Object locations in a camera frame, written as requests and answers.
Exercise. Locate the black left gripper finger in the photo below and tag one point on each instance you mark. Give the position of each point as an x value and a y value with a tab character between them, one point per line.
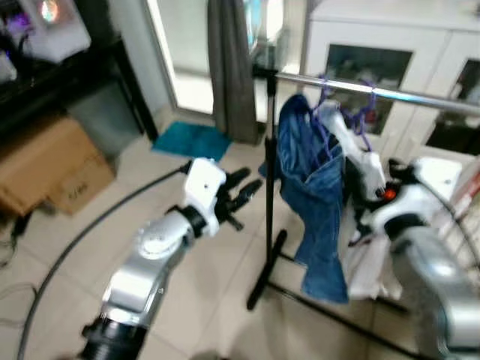
238	178
247	195

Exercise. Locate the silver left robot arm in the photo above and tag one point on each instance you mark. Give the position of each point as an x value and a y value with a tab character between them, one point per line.
146	262

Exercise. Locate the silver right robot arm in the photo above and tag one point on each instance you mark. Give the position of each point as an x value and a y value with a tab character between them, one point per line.
435	285

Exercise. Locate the purple clothes hanger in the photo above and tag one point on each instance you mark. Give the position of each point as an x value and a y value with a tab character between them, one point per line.
323	90
370	94

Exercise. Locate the teal floor mat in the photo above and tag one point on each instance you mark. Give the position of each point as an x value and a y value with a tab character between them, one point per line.
191	141

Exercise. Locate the blue denim jeans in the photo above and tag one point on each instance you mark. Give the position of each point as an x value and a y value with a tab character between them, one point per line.
315	202

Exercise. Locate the grey curtain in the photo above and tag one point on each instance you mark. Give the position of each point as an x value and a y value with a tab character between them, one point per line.
232	67

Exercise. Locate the white framed glass door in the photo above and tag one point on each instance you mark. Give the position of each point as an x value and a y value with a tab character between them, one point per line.
187	45

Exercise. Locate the white glass-door cabinet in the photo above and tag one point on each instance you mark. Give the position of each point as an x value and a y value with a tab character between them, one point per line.
337	30

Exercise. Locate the large brown cardboard box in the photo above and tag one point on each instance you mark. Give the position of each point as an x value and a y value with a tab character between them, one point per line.
45	165

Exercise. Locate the black desk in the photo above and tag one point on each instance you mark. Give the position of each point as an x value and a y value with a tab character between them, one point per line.
75	75

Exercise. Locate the white appliance with lit dial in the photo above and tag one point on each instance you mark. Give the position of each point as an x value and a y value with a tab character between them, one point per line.
64	37

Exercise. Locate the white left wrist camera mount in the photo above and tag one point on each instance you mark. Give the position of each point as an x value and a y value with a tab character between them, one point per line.
204	184

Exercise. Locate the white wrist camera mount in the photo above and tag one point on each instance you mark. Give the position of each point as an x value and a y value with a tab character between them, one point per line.
204	184
427	187

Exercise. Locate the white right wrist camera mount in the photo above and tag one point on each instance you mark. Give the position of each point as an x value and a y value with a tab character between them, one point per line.
427	187

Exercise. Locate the black clothes rack silver rail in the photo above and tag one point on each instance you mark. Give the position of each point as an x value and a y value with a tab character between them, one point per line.
420	97

